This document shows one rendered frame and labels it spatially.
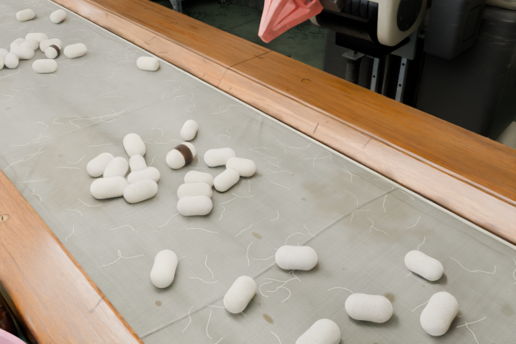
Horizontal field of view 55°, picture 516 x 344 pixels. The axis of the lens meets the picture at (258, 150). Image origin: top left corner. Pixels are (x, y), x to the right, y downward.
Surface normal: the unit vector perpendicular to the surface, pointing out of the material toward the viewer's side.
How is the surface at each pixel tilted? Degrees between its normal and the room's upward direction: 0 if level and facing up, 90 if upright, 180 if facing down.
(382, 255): 0
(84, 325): 0
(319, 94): 0
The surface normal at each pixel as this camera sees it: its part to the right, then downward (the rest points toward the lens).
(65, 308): -0.01, -0.83
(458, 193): -0.54, -0.31
